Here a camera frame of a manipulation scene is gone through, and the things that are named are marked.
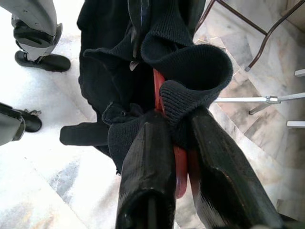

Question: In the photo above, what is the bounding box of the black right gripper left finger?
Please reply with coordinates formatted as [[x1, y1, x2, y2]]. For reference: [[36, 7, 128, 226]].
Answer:
[[115, 111, 178, 229]]

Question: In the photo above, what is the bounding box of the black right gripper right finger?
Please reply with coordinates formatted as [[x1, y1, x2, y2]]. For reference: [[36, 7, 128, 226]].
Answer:
[[190, 107, 284, 229]]

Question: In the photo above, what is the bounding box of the red hanger with green hook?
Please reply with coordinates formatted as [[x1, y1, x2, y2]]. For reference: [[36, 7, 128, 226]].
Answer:
[[152, 69, 201, 200]]

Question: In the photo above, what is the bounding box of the black shirt with white print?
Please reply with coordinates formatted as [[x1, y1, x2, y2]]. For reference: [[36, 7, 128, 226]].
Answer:
[[59, 0, 234, 176]]

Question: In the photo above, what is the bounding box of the silver metal clothes rack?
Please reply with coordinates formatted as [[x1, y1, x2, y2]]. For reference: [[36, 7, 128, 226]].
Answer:
[[213, 92, 305, 115]]

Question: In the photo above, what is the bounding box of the marble-top folding table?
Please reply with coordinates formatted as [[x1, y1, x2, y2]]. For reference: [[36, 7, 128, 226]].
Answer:
[[195, 0, 305, 72]]

